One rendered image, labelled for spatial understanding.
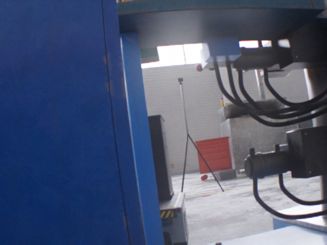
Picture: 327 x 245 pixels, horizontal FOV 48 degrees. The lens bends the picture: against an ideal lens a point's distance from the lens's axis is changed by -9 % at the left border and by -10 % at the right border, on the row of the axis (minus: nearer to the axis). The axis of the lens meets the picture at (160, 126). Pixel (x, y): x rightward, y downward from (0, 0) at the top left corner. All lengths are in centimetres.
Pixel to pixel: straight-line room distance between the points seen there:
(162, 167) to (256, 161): 90
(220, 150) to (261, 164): 738
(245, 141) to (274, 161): 810
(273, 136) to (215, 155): 173
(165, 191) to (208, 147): 666
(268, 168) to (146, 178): 59
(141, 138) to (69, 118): 97
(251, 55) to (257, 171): 49
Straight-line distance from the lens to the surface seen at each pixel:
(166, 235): 212
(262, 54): 177
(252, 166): 170
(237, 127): 979
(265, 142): 994
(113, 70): 39
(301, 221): 208
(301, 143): 161
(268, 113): 163
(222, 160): 907
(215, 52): 159
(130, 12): 126
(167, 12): 128
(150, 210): 135
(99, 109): 38
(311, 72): 199
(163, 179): 247
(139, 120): 135
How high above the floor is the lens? 56
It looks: 5 degrees up
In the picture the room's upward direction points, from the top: 7 degrees counter-clockwise
